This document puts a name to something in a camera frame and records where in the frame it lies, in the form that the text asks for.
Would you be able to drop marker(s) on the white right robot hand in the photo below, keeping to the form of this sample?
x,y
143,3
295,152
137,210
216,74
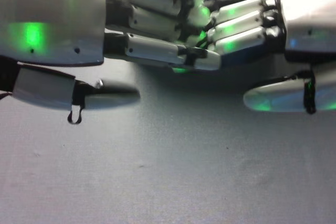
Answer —
x,y
309,3

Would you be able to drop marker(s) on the grey table cloth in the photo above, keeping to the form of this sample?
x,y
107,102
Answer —
x,y
168,169

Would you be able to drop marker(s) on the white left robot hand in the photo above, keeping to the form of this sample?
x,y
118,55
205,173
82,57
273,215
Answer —
x,y
52,11

